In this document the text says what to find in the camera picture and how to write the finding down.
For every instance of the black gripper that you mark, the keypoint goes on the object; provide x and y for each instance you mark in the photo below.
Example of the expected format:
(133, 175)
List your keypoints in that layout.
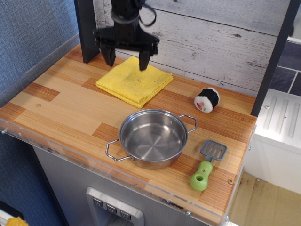
(126, 35)

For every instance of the yellow towel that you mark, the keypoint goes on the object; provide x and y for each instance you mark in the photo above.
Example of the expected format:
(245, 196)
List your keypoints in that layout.
(132, 85)

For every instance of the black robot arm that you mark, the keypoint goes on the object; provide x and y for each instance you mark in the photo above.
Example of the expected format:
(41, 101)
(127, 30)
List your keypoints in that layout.
(127, 10)

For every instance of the plush sushi roll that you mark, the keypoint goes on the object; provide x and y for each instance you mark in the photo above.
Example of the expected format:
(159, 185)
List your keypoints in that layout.
(207, 100)

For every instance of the stainless steel pot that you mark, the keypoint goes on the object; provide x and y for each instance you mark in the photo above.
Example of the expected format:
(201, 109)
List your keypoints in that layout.
(153, 138)

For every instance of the clear acrylic front guard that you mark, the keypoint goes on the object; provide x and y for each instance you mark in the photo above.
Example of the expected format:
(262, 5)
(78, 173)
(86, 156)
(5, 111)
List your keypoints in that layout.
(162, 195)

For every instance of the silver button panel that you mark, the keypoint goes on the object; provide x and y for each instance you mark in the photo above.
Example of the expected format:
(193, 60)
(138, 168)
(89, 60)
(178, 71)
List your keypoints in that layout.
(109, 211)

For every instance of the white side cabinet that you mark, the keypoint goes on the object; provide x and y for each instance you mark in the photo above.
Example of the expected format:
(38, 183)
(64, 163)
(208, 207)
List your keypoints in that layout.
(274, 153)

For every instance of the yellow black object on floor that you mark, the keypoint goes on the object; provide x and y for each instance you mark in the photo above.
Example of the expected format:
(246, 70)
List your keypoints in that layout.
(8, 220)

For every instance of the dark left shelf post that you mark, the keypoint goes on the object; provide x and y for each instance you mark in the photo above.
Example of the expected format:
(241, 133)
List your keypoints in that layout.
(85, 15)

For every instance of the dark shelf post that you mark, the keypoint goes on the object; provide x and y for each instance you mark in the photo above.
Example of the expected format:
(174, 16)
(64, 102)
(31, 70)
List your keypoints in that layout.
(85, 15)
(276, 54)

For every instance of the green handled grey spatula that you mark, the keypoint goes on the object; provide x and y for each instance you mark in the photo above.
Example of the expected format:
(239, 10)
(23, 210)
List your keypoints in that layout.
(212, 150)

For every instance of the dark right shelf post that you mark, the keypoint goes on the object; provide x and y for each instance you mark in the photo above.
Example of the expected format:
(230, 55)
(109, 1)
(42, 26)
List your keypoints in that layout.
(276, 54)

